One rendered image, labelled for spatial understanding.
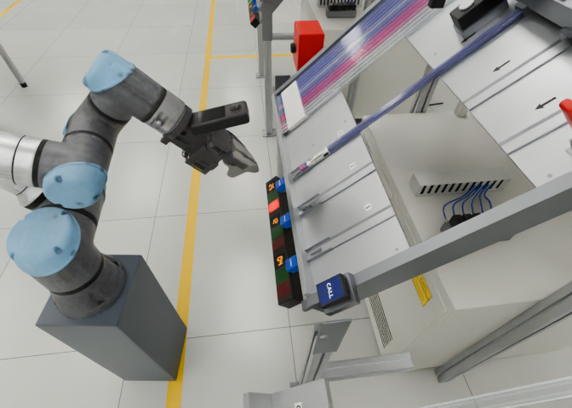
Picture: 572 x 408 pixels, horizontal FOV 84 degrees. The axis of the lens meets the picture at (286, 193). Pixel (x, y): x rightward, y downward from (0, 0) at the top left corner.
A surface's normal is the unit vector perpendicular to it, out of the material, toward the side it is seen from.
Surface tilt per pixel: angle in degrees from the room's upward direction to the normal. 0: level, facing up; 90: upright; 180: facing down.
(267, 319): 0
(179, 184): 0
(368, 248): 44
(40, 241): 8
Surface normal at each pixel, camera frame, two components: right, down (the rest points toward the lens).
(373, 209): -0.67, -0.43
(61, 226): 0.04, -0.56
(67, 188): 0.18, 0.74
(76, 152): 0.42, -0.66
